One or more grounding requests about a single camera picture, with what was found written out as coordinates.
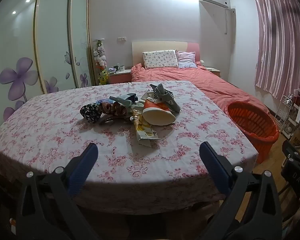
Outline pink satin curtain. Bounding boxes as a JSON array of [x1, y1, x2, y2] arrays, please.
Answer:
[[254, 0, 300, 100]]

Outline brown patterned scrunchie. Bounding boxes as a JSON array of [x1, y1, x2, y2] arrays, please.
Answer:
[[99, 102, 131, 125]]

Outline orange plastic basket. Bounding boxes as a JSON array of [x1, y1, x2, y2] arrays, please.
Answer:
[[224, 101, 280, 164]]

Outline black floral scrunchie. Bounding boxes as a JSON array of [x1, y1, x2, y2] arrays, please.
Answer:
[[79, 103, 102, 123]]

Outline black white checkered pouch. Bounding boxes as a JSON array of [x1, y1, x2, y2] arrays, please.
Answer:
[[149, 84, 163, 98]]

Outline pink floral tablecloth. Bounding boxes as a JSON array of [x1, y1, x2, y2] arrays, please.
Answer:
[[0, 80, 259, 215]]

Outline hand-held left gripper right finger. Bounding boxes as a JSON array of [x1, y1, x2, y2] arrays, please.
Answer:
[[199, 141, 283, 240]]

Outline cardboard box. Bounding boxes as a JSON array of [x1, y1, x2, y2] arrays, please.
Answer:
[[290, 126, 300, 150]]

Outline yellow snack wrapper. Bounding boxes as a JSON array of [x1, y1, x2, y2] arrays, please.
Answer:
[[131, 110, 160, 140]]

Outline flower print sliding wardrobe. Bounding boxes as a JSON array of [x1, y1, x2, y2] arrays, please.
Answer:
[[0, 0, 95, 120]]

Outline orange and white shoe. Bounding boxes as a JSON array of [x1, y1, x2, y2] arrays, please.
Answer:
[[142, 99, 177, 126]]

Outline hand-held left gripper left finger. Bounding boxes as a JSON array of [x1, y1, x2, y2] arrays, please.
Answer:
[[15, 142, 100, 240]]

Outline pink striped pillow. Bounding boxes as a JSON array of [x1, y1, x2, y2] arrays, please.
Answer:
[[176, 51, 197, 68]]

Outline pink nightstand with mugs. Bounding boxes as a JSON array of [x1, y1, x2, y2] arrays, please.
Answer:
[[107, 69, 132, 84]]

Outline white floral pillow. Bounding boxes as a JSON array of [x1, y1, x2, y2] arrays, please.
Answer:
[[142, 50, 179, 70]]

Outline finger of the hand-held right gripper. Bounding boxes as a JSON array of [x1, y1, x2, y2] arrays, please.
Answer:
[[281, 159, 300, 193], [283, 140, 300, 167]]

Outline white wire rack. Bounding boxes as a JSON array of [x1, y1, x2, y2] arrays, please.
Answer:
[[275, 94, 300, 135]]

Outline grey sock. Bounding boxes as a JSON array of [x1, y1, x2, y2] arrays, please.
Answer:
[[151, 83, 181, 112]]

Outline beige and pink headboard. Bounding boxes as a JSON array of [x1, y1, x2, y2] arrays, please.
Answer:
[[132, 41, 200, 67]]

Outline dark blue comb package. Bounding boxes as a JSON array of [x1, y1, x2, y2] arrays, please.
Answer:
[[120, 93, 138, 107]]

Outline tube of plush toys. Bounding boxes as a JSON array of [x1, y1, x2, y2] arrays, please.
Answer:
[[93, 39, 109, 85]]

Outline coral bed duvet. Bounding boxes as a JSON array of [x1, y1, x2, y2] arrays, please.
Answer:
[[130, 62, 270, 113]]

